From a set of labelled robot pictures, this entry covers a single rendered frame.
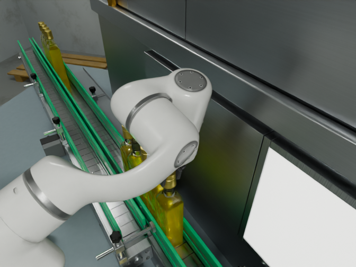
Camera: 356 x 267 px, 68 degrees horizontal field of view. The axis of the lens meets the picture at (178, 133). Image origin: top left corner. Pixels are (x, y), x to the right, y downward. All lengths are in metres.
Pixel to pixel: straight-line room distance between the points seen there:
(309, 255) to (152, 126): 0.40
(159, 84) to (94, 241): 0.75
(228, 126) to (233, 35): 0.18
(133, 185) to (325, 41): 0.32
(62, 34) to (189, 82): 4.31
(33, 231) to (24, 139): 1.21
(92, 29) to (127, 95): 3.95
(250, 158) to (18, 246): 0.41
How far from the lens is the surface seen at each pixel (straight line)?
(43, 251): 0.42
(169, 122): 0.34
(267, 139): 0.51
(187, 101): 0.39
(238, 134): 0.56
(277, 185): 0.55
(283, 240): 0.63
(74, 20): 4.44
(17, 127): 1.67
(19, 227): 0.38
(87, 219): 1.10
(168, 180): 0.62
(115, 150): 1.14
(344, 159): 0.44
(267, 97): 0.48
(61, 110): 1.45
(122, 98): 0.38
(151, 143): 0.34
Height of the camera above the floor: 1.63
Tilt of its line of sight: 39 degrees down
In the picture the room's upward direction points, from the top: straight up
